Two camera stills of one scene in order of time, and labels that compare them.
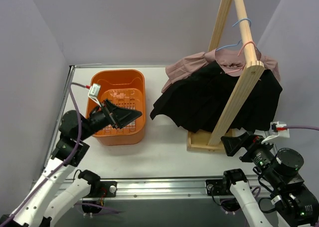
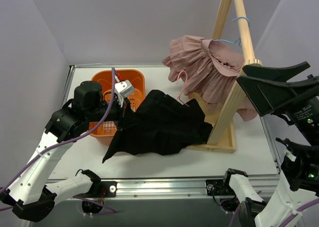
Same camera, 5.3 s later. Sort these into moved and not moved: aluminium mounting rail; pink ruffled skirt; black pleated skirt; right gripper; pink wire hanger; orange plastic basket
Moved: black pleated skirt; pink wire hanger; right gripper; pink ruffled skirt
Not moved: orange plastic basket; aluminium mounting rail
